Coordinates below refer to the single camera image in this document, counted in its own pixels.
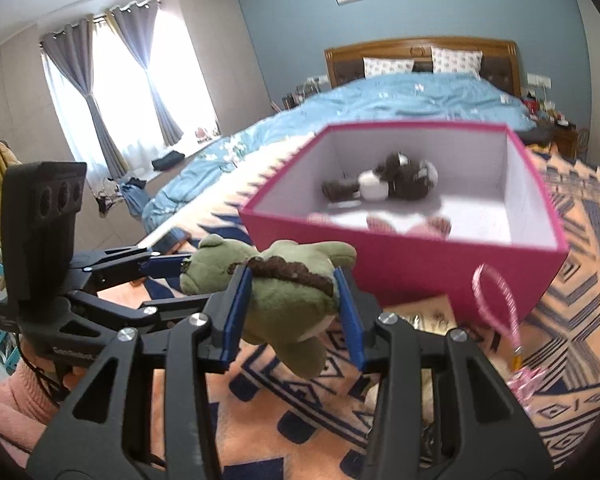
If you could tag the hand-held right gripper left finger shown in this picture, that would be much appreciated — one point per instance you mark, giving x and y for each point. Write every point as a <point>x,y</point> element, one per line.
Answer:
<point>237,305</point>

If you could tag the dark cloth on bed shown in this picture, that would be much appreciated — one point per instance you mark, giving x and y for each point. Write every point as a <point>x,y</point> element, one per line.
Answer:
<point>537,135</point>

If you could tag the green plush toy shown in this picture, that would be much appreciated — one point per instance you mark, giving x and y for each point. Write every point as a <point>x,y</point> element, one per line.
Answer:
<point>280,305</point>

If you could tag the gold floral packet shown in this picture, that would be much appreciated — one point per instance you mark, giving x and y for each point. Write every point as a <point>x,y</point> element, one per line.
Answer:
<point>430,315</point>

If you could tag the grey curtain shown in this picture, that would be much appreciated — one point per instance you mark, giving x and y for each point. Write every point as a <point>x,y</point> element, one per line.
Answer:
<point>75,60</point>
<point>135,30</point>

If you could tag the pink storage box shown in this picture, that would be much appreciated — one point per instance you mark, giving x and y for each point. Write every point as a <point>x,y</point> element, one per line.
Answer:
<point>405,265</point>

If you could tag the dark brown plush toy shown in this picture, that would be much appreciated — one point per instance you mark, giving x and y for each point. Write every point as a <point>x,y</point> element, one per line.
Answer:
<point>405,175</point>

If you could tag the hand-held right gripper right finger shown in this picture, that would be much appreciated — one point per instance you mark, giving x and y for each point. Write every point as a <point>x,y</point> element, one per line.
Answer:
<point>350,320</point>

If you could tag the white sheer curtain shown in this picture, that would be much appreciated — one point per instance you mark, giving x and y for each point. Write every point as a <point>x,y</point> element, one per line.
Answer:
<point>125,110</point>

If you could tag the wooden bed headboard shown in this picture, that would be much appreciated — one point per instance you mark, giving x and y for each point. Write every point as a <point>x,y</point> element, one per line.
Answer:
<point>415,50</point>

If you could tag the dark folded clothing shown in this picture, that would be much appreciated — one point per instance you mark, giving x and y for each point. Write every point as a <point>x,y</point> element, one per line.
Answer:
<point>169,160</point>

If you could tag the wooden nightstand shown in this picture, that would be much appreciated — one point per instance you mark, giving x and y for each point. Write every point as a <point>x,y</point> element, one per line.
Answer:
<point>565,140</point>

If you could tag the blue floral duvet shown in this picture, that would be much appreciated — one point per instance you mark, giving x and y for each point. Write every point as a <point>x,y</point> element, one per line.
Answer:
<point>380,100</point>

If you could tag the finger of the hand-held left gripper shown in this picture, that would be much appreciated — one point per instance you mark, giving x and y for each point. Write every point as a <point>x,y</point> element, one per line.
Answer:
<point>165,265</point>
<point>145,310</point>

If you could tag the person's left forearm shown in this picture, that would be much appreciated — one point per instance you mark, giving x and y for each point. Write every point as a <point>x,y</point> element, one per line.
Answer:
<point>10,400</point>

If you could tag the orange patterned blanket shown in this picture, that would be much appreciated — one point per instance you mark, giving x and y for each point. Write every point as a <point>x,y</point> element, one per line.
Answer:
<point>580,270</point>

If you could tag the blue garment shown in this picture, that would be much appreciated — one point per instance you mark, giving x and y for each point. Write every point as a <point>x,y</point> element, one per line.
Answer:
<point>132,200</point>

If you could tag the white patterned pillow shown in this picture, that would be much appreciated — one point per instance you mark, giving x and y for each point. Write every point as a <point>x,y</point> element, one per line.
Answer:
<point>387,67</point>
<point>455,62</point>

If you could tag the white wall socket panel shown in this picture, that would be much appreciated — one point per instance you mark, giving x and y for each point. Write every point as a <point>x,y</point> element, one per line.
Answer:
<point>317,80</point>
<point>537,79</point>

